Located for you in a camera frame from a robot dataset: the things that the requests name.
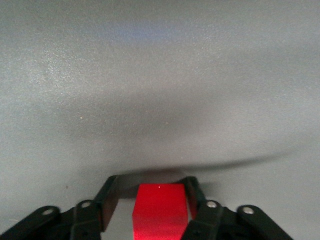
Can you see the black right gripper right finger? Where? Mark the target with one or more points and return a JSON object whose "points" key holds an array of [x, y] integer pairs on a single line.
{"points": [[225, 222]]}

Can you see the red cube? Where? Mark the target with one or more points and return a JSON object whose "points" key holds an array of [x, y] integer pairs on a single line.
{"points": [[160, 210]]}

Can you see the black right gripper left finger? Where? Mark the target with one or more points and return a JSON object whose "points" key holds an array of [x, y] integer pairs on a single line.
{"points": [[82, 220]]}

